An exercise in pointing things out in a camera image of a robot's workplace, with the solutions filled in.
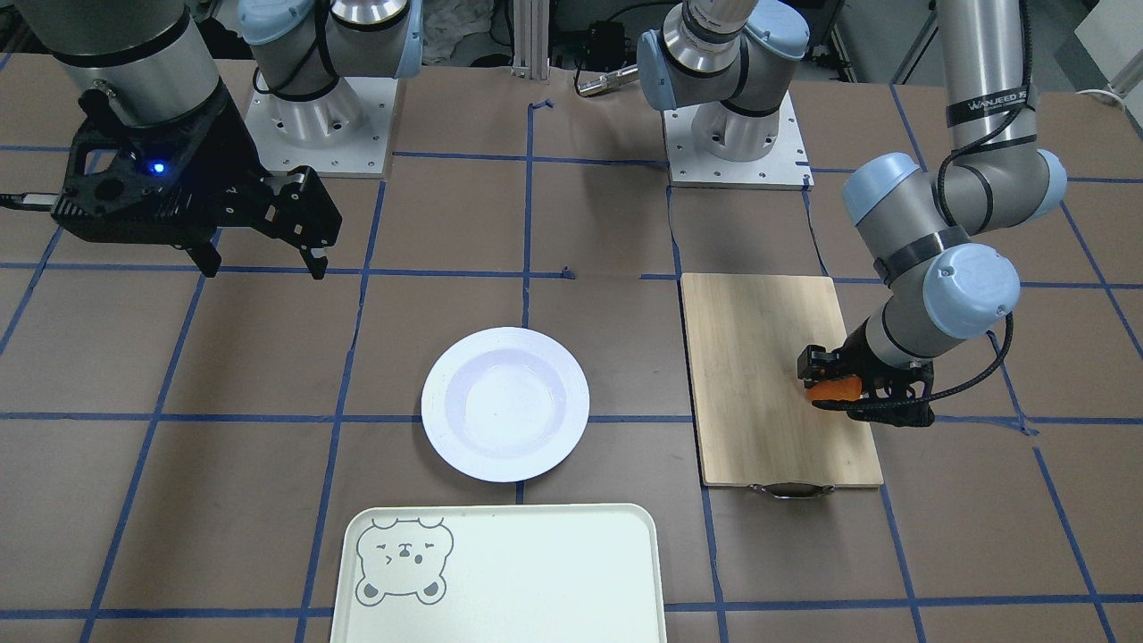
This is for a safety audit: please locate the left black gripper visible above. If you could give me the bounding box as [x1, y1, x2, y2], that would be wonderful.
[797, 340, 934, 427]

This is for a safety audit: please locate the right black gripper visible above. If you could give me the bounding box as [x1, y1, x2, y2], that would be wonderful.
[51, 85, 343, 280]

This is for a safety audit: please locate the orange fruit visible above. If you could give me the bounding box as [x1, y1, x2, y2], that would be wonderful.
[804, 375, 863, 403]

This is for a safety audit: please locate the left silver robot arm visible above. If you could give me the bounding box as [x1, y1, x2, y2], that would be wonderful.
[636, 1, 1068, 426]

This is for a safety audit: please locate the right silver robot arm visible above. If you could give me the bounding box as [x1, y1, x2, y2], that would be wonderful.
[3, 1, 423, 280]

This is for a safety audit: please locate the cream bear tray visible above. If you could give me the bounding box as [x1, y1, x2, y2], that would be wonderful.
[330, 503, 668, 642]

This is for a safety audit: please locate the bamboo cutting board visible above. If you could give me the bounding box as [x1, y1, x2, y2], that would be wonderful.
[680, 272, 884, 499]

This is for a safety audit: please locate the white round plate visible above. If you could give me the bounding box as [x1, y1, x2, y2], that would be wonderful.
[421, 327, 589, 483]

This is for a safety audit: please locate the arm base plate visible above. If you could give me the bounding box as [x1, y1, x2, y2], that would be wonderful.
[663, 93, 815, 190]
[245, 77, 400, 179]

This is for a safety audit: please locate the aluminium frame post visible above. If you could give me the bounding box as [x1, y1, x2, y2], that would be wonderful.
[511, 0, 550, 85]

